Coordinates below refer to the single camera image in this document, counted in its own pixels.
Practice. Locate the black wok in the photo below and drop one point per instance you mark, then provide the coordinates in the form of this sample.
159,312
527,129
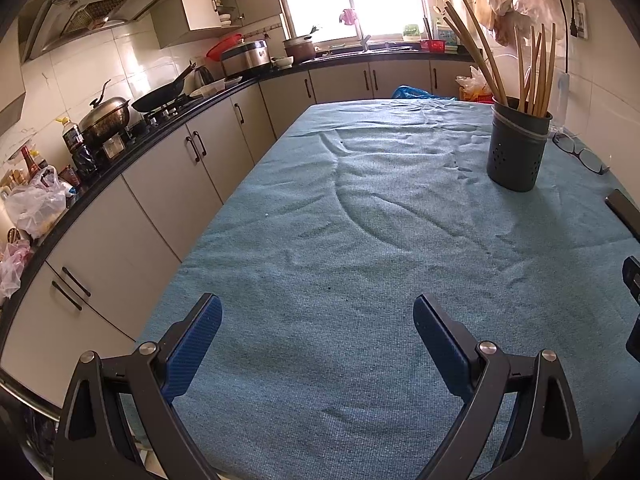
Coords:
160,96

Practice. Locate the black kitchen countertop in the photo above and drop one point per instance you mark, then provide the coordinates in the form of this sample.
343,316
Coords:
350,58

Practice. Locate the bunch of wooden chopsticks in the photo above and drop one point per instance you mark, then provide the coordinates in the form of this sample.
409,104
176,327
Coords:
539,102

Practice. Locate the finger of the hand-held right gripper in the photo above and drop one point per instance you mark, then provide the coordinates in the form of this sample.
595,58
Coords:
632,277

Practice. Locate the blue table cloth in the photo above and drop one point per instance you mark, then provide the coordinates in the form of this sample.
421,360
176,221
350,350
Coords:
375,220

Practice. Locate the silver rice cooker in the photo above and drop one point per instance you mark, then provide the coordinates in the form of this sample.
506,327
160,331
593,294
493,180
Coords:
245,57

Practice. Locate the dark oil bottle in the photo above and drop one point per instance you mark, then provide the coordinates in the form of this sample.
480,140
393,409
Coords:
71,137

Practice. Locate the small white ceramic bowl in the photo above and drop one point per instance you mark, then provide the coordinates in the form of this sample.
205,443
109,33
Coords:
282,62

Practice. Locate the beige base cabinets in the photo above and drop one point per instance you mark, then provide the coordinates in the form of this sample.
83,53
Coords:
160,200

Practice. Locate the grey perforated utensil holder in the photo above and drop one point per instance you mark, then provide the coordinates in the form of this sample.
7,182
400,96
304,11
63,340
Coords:
515,160

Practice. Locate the blue plastic bag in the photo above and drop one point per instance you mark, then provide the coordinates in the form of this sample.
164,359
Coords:
410,93

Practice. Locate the steel electric kettle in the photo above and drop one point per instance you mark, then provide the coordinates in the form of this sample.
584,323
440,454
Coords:
202,76

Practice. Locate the red bin with bags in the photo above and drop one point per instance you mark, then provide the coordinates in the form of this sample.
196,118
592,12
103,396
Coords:
472,87

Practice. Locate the white plastic bag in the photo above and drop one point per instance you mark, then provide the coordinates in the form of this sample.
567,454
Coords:
35,202

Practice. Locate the red plastic basket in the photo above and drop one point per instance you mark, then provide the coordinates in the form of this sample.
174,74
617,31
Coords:
433,45

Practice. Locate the red plastic basin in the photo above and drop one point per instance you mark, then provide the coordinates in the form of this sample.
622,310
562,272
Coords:
220,49

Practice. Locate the wide white bowl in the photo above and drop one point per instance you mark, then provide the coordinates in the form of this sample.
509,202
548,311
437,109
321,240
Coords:
207,90

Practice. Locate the black gas stove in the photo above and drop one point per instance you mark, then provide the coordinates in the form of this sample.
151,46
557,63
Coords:
165,112

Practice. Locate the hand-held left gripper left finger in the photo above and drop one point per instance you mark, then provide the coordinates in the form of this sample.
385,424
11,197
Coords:
195,350

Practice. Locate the steel lidded stockpot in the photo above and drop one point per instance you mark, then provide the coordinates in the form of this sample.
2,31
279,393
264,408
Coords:
105,120

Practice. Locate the pink plastic bag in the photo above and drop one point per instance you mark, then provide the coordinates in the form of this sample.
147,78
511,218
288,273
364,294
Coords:
12,270

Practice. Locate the grey range hood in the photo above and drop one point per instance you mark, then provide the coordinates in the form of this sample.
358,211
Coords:
100,10

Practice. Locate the white blue detergent jug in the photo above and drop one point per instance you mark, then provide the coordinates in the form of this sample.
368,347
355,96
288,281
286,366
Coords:
447,35

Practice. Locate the red cloth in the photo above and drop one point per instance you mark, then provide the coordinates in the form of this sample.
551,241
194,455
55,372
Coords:
348,16

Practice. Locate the open wall cabinet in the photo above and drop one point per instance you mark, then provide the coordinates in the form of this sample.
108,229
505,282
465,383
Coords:
195,10

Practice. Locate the purple framed eyeglasses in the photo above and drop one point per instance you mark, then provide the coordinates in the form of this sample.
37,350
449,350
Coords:
591,161

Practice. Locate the brown cooking pot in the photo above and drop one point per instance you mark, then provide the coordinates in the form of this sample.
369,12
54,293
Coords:
300,51

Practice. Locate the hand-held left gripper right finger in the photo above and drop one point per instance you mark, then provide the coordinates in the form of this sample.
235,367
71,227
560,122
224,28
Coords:
442,350

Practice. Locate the white wall power strip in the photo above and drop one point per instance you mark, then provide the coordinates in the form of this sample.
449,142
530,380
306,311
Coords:
580,20

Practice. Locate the chrome sink faucet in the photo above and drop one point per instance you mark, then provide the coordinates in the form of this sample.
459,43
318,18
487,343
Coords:
365,40

